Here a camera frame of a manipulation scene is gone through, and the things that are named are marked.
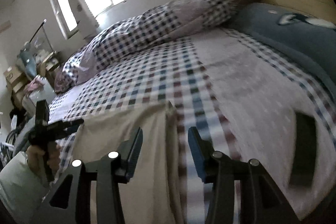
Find person's left hand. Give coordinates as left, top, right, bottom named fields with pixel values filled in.
left=25, top=141, right=63, bottom=175

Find white striped storage box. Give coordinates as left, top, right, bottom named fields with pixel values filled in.
left=22, top=80, right=56, bottom=117

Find pink cloth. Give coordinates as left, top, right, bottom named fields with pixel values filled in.
left=24, top=75, right=47, bottom=94

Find beige long-sleeve garment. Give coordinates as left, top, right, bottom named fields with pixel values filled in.
left=72, top=101, right=183, bottom=223

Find blue-grey cartoon pillow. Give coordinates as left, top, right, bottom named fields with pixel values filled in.
left=223, top=3, right=335, bottom=97

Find white patterned curtain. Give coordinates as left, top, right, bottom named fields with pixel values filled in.
left=68, top=0, right=99, bottom=42

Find light sleeve forearm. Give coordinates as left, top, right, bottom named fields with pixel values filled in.
left=1, top=152, right=50, bottom=223

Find checkered bed sheet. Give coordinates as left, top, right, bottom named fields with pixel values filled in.
left=50, top=28, right=335, bottom=223

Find black smartphone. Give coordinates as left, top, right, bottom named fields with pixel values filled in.
left=289, top=112, right=317, bottom=188

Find cardboard boxes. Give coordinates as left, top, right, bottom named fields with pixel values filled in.
left=3, top=65, right=29, bottom=109

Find checkered rolled duvet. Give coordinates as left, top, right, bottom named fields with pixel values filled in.
left=54, top=0, right=259, bottom=94

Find black clothes rack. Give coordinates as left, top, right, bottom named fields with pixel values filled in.
left=29, top=19, right=55, bottom=54

